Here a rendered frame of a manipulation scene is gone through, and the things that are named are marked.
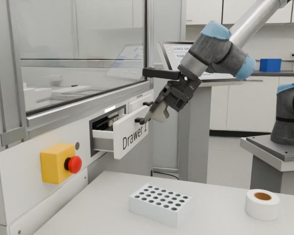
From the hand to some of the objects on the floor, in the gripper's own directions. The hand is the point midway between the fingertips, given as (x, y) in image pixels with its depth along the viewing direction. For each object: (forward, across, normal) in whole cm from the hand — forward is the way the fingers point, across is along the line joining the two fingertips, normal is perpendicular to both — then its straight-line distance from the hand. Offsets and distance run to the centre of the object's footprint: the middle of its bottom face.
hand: (147, 117), depth 88 cm
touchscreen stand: (+71, +92, -58) cm, 130 cm away
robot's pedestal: (+47, +33, -93) cm, 110 cm away
